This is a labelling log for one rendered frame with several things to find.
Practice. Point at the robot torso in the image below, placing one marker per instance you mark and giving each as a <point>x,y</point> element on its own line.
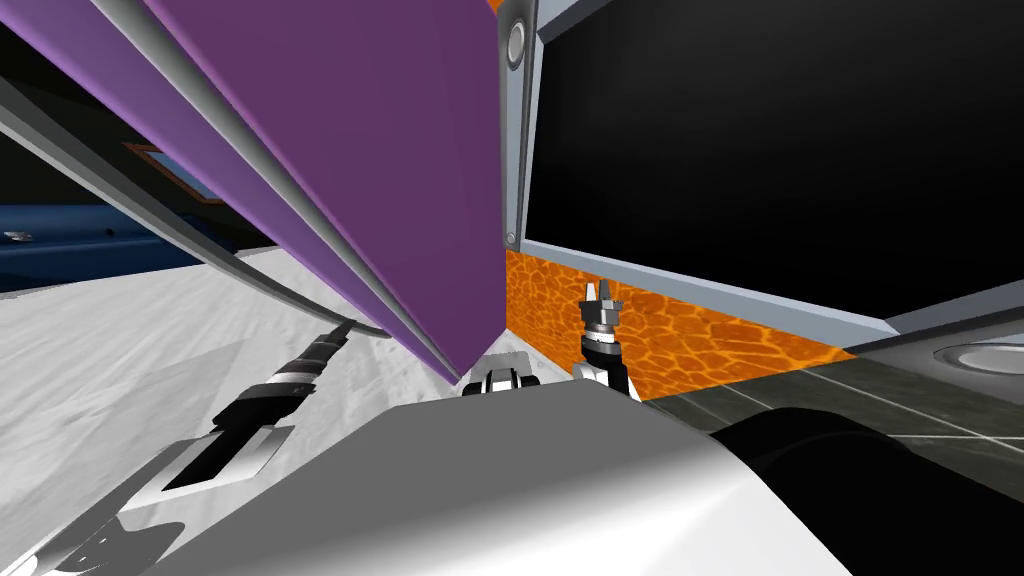
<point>488,496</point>

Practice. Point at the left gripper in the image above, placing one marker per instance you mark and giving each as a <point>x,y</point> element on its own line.
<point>332,342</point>

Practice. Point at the dark blue furniture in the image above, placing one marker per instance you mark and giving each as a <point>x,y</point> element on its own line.
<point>88,248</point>

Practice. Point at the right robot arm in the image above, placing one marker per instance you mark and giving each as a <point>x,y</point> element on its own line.
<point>864,512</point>

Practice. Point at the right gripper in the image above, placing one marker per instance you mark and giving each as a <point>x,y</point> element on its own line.
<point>602,313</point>

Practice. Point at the black appliance with grey frame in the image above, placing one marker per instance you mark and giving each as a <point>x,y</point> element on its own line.
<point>760,144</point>

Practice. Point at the brown framed picture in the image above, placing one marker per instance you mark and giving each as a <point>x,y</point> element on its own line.
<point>180,174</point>

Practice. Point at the purple cupboard door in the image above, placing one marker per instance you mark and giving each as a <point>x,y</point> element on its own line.
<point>384,160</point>

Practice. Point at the grey curved bar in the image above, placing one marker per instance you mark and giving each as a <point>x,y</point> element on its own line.
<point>160,210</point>

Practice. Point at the grey round knob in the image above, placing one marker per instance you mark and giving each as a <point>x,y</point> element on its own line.
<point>516,45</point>

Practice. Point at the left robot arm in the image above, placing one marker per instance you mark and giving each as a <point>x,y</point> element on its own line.
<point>240,420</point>

